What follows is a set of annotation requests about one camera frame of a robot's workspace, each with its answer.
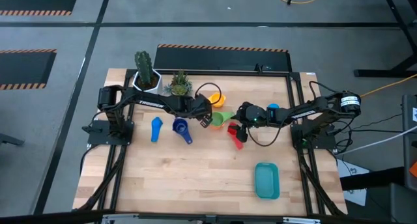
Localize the black table leg stand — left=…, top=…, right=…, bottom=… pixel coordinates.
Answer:
left=353, top=0, right=417, bottom=78

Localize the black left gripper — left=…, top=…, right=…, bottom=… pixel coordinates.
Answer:
left=185, top=94, right=213, bottom=129

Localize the grey equipment cabinet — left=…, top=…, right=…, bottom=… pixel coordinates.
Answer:
left=402, top=93, right=417, bottom=191

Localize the dark purple-blue measuring cup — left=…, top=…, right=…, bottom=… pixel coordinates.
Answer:
left=171, top=117, right=193, bottom=145

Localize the tall green cactus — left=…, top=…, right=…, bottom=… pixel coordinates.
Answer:
left=134, top=50, right=154, bottom=85

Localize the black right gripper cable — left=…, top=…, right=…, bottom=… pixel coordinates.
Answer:
left=246, top=119, right=285, bottom=147

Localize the grey cable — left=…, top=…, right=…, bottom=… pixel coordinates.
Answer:
left=338, top=124, right=417, bottom=156

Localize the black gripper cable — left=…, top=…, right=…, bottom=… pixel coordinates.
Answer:
left=194, top=82, right=223, bottom=105
left=246, top=119, right=285, bottom=147

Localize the blue measuring cup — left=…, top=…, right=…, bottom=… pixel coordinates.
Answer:
left=151, top=117, right=164, bottom=143

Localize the teal plastic basket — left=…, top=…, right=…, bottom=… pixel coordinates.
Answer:
left=254, top=162, right=281, bottom=200

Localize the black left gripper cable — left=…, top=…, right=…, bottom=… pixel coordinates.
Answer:
left=194, top=82, right=223, bottom=105

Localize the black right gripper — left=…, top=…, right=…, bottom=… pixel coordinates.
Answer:
left=235, top=102, right=270, bottom=143

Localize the white paper sheet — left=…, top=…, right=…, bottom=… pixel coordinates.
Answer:
left=336, top=158, right=369, bottom=207

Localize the yellow measuring cup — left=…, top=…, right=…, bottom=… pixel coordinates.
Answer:
left=208, top=92, right=227, bottom=108

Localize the green measuring cup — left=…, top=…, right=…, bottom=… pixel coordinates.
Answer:
left=210, top=111, right=236, bottom=128

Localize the red measuring cup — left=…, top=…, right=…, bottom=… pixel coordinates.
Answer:
left=227, top=122, right=244, bottom=150

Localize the white faceted plant pot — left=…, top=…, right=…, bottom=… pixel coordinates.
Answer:
left=132, top=68, right=163, bottom=94

